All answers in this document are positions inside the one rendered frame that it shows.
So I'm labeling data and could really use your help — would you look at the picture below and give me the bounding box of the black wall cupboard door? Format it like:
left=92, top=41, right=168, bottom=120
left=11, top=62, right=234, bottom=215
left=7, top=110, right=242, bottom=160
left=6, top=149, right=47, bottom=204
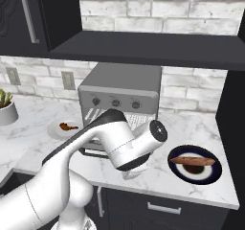
left=0, top=0, right=52, bottom=58

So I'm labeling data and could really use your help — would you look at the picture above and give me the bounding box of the silver base cupboard handle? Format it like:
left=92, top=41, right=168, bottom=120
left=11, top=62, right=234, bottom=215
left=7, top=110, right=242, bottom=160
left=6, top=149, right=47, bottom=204
left=96, top=186, right=105, bottom=219

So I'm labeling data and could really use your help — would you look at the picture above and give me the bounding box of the grey wall socket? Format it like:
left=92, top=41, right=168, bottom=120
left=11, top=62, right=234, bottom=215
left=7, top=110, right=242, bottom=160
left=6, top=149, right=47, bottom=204
left=5, top=66, right=22, bottom=86
left=60, top=70, right=77, bottom=91

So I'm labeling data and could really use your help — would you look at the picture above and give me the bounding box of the brown baguette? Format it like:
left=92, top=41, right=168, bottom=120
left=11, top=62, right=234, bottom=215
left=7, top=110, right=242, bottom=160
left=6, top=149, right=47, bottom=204
left=169, top=155, right=216, bottom=167

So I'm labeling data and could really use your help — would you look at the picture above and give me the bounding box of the grey cupboard door handle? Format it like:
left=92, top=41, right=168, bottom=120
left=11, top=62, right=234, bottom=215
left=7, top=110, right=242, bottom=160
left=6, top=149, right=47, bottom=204
left=17, top=0, right=40, bottom=44

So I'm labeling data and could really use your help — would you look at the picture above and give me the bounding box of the black open shelf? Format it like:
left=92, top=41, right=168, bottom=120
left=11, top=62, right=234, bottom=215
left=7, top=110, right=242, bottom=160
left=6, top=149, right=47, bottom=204
left=33, top=0, right=245, bottom=73

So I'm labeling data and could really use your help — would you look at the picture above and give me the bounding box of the dark blue plate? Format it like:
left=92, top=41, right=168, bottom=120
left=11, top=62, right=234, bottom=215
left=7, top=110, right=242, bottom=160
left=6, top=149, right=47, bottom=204
left=167, top=144, right=223, bottom=186

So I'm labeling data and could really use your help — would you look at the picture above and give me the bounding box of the grey toaster oven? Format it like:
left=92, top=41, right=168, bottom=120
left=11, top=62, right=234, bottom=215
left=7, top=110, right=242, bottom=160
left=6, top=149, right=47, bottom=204
left=77, top=61, right=163, bottom=159

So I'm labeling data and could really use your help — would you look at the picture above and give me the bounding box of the green plant in white pot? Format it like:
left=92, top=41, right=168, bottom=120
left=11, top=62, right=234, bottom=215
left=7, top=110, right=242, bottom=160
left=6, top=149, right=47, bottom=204
left=0, top=88, right=19, bottom=127

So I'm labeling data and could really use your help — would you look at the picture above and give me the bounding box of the black base cupboard door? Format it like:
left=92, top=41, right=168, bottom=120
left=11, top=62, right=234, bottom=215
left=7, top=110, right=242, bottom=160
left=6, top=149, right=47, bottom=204
left=83, top=185, right=110, bottom=230

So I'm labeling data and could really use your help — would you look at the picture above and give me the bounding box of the black tall cupboard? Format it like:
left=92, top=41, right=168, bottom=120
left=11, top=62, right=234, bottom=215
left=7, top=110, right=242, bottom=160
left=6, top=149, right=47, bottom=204
left=214, top=68, right=245, bottom=230

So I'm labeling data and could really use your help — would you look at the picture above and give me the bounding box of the silver drawer handle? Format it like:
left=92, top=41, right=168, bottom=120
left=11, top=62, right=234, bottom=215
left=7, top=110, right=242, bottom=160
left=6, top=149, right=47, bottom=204
left=146, top=201, right=182, bottom=216

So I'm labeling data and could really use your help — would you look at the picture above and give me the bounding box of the black drawer front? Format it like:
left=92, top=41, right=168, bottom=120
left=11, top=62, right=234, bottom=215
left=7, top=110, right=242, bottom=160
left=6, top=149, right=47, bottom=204
left=106, top=189, right=230, bottom=230

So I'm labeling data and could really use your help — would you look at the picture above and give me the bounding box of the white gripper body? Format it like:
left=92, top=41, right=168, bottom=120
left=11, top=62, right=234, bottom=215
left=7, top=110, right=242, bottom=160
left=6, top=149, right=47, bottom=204
left=122, top=162, right=148, bottom=181

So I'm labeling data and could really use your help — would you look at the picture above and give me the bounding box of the white plate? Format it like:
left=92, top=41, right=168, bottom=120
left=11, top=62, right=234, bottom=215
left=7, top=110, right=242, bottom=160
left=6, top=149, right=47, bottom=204
left=46, top=117, right=84, bottom=141

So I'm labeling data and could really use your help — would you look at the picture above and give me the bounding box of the brown chicken drumstick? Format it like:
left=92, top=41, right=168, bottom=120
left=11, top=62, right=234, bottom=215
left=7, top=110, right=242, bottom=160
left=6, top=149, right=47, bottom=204
left=58, top=122, right=79, bottom=132

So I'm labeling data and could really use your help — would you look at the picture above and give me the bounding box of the toaster oven glass door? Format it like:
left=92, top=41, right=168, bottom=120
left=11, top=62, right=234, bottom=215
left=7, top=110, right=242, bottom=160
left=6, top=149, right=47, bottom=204
left=81, top=106, right=157, bottom=152

